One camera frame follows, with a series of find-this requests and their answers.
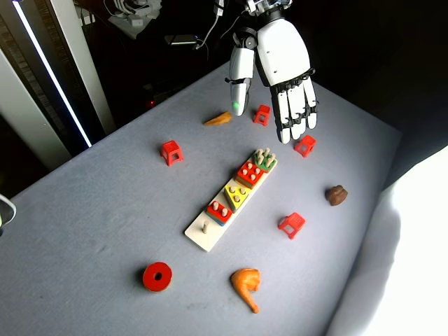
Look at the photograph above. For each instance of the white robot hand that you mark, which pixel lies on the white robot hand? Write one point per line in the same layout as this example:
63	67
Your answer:
6	210
283	52

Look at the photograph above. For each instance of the green pentagon block stack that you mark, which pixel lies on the green pentagon block stack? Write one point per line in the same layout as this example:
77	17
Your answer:
271	164

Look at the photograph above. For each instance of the red square block stack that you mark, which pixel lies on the red square block stack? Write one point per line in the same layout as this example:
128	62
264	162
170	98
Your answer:
246	173

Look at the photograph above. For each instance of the yellow triangle block stack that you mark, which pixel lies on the yellow triangle block stack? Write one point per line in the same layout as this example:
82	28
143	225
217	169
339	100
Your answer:
232	194

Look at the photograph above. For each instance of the red oblong block stack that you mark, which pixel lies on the red oblong block stack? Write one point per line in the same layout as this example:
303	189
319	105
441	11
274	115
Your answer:
214	211

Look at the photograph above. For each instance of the wooden shape sorter board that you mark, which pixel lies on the wooden shape sorter board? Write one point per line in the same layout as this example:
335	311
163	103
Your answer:
196	234

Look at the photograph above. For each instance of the red toy stool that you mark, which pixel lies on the red toy stool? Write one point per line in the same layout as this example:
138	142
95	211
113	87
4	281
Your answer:
171	152
262	114
292	225
305	145

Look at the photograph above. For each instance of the grey table cloth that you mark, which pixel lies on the grey table cloth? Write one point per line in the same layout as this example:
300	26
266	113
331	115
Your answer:
105	210

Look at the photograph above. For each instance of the black box device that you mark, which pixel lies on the black box device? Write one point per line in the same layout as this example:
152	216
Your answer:
180	39

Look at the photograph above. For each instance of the bright light strip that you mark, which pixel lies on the bright light strip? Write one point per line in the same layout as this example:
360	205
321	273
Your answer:
52	73

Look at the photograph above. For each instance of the brown toy food lump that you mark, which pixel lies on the brown toy food lump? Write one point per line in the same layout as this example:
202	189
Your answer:
336	195

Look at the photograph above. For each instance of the white backdrop sheet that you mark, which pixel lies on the white backdrop sheet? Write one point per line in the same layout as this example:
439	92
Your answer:
413	245

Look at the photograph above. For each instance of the orange toy chicken leg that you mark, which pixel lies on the orange toy chicken leg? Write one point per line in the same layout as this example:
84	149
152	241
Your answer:
246	283

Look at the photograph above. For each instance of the white frame panel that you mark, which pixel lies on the white frame panel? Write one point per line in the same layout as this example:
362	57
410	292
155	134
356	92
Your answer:
28	115

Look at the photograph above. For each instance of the white frame post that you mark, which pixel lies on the white frame post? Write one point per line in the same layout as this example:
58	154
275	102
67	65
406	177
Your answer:
84	59

